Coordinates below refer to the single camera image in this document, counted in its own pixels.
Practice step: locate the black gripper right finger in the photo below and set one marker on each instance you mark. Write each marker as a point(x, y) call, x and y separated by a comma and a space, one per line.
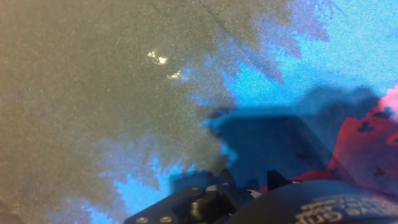
point(275, 180)

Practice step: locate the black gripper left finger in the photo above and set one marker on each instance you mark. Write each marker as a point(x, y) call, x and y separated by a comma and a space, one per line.
point(192, 205)

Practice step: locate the printed forest landscape cloth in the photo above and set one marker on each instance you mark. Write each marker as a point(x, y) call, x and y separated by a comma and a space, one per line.
point(93, 93)

